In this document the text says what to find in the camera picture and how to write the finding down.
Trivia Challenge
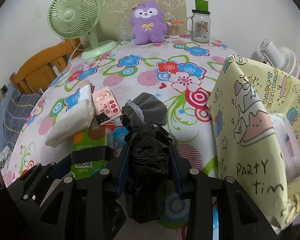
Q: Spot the crumpled white grey cloth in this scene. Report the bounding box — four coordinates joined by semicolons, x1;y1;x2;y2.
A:
0;146;12;177

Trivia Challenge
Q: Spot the green desk fan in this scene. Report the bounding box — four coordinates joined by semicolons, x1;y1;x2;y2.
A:
47;0;117;60

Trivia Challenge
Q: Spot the white floor fan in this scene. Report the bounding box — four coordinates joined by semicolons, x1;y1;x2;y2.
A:
258;38;300;77

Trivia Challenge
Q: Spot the pink cartoon tissue pack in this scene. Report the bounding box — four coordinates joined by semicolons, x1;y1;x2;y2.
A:
92;87;122;126

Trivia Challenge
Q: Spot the black plastic bag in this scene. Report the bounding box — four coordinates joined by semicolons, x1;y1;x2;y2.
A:
124;124;173;224

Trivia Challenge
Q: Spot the clear plastic zip bag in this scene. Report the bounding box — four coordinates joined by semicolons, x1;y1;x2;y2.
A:
269;114;300;183

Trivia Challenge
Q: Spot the yellow cartoon gift bag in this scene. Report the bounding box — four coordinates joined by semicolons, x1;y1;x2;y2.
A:
207;55;300;229

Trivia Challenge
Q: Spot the grey plaid pillow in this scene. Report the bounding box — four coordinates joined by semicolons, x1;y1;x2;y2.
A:
4;89;45;151

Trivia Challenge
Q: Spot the glass mason jar mug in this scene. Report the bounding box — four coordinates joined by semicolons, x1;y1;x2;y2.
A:
185;0;211;43

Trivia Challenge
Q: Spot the cotton swab jar orange lid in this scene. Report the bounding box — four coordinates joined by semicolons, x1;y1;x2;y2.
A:
166;21;184;38

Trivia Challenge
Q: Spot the grey drawstring pouch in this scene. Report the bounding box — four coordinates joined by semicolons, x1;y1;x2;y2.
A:
120;92;168;129

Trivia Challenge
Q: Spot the purple plush toy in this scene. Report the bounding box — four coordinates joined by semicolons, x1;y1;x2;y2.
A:
129;1;167;45

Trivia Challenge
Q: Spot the beige cartoon wall sheet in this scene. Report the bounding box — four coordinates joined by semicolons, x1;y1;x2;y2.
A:
95;0;188;42

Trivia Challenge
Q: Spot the white fan power cable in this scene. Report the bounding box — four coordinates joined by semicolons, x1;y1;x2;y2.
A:
66;41;87;66

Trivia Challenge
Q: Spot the floral tablecloth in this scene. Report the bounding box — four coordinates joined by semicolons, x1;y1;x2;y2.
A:
2;35;241;240

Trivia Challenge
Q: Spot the green tissue pack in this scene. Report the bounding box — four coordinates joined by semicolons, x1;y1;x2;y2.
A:
70;127;114;180

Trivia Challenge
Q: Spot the white tissue pack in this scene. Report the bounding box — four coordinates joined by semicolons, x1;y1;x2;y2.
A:
45;80;95;148

